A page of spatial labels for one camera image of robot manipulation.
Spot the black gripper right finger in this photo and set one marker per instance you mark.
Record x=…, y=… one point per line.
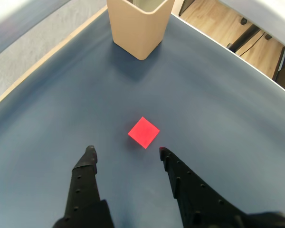
x=199, y=204

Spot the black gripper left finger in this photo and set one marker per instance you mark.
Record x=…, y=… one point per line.
x=83, y=190

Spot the red cube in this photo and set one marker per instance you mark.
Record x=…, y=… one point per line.
x=143, y=131

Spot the beige rounded box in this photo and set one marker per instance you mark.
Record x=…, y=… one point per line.
x=137, y=31

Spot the dark blue table mat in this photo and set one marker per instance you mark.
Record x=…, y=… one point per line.
x=61, y=118

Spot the black stand legs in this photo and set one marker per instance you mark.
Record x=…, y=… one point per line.
x=245, y=35

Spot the silver metal table frame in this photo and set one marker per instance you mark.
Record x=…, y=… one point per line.
x=263, y=19

